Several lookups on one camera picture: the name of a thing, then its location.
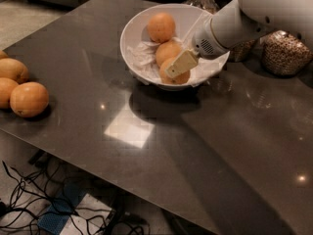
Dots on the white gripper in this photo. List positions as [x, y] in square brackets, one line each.
[203, 40]

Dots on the orange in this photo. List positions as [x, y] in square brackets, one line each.
[3, 55]
[180, 79]
[14, 69]
[161, 27]
[169, 49]
[29, 99]
[7, 85]

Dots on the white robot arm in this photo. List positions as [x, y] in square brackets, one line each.
[287, 26]

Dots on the white bowl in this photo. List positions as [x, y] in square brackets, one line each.
[137, 26]

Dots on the white paper liner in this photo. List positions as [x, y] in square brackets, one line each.
[143, 54]

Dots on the glass jar of nuts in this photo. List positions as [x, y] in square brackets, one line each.
[241, 51]

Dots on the round jar of grains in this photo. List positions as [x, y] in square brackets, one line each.
[284, 55]

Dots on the white sheet on floor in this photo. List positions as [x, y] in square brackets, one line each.
[91, 218]

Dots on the blue box on floor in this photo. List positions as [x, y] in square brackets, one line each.
[61, 209]

